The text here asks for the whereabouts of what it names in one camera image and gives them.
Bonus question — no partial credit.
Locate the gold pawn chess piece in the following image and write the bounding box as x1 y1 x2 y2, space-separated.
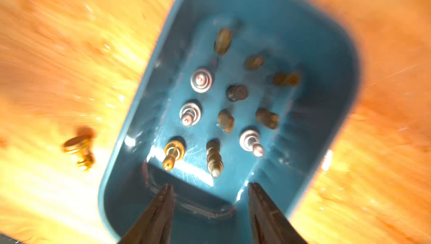
162 140 186 171

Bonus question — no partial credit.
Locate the silver chess piece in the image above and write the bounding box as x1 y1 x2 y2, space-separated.
240 129 264 157

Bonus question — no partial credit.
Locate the chess piece inside box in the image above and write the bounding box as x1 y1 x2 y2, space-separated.
214 28 232 55

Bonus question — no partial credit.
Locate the dark bronze chess piece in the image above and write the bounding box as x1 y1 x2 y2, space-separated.
218 109 235 133
245 55 265 71
272 72 300 87
206 139 224 179

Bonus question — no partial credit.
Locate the black chess piece in box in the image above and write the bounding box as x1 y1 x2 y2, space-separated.
226 85 248 102

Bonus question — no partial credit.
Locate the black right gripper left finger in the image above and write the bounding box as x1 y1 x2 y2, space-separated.
119 185 175 244

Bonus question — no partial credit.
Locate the teal plastic storage box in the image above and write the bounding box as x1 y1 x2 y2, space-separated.
98 0 360 244

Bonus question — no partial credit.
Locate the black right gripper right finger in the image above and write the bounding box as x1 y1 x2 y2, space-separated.
248 182 306 244

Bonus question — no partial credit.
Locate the silver pawn in box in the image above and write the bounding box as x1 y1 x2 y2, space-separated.
180 102 202 127
190 68 213 93

